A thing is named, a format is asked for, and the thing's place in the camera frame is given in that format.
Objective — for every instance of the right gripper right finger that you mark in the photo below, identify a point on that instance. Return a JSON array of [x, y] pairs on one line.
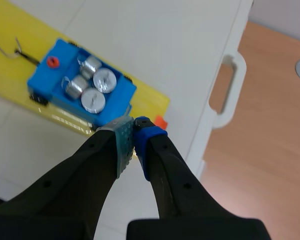
[[180, 200]]

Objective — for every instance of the silver metal weight with hook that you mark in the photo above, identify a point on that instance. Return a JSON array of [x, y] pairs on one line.
[[104, 80], [93, 100], [75, 88], [91, 65]]

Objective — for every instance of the yellow ramp board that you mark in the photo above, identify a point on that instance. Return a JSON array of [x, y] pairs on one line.
[[12, 32]]

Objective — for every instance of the blue toy cart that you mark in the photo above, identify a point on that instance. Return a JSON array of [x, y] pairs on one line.
[[50, 80]]

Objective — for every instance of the small orange block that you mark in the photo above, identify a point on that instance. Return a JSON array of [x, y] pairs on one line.
[[161, 122]]

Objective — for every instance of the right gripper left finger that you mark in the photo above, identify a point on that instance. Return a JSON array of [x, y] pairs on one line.
[[72, 190]]

